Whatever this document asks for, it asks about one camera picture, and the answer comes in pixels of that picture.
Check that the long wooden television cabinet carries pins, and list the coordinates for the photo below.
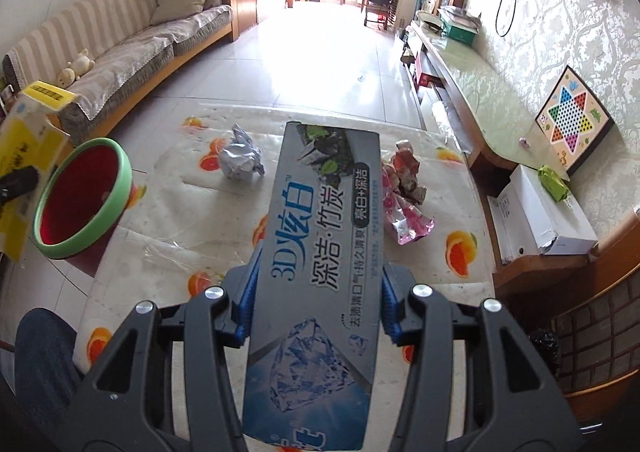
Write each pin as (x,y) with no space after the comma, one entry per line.
(480,91)

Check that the white plush toy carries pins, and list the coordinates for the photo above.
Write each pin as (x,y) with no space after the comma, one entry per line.
(84,64)
(66,77)

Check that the crumpled grey paper ball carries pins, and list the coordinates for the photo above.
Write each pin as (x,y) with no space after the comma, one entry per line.
(240,156)

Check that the crumpled reddish paper ball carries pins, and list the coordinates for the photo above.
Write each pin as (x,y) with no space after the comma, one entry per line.
(407,171)

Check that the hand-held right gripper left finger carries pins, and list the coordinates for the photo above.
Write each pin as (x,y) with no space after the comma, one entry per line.
(245,297)

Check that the printed white cardboard box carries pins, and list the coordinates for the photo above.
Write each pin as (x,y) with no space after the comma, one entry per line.
(505,227)

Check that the white dish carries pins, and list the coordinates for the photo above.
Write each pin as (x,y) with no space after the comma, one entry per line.
(430,21)

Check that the plain white cardboard box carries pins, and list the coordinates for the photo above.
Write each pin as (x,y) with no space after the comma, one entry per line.
(550,217)

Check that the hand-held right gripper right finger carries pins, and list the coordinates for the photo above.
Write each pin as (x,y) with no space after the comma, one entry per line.
(391,304)

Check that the pink foil wrapper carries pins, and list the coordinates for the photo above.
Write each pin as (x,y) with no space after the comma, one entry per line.
(407,227)

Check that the striped beige sofa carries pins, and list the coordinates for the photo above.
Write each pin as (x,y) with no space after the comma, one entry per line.
(125,51)

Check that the grey bag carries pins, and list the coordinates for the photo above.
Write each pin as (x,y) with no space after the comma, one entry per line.
(460,14)

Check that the yellow drink carton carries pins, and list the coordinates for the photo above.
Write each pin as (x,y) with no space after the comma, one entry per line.
(30,141)

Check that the wooden armchair with woven mat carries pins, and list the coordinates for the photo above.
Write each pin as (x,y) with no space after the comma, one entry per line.
(600,332)

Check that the black plastic bag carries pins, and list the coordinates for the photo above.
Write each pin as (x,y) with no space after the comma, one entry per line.
(544,352)

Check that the colourful star checkers board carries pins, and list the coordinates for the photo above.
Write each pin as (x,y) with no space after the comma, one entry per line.
(575,121)

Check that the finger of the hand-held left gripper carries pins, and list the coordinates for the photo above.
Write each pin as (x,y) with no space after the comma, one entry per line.
(20,182)

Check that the green wrapped packet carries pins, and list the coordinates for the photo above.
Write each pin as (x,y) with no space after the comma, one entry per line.
(554,183)

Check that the grey toothpaste box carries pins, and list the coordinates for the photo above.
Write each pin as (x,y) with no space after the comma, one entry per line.
(315,232)

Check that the person's leg in jeans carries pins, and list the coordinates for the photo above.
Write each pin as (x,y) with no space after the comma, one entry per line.
(45,357)

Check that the green box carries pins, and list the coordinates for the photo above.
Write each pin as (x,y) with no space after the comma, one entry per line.
(460,30)

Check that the red bin with green rim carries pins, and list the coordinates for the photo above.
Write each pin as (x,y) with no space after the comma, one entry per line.
(75,202)

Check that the red box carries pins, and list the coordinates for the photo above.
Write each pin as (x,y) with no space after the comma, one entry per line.
(428,80)

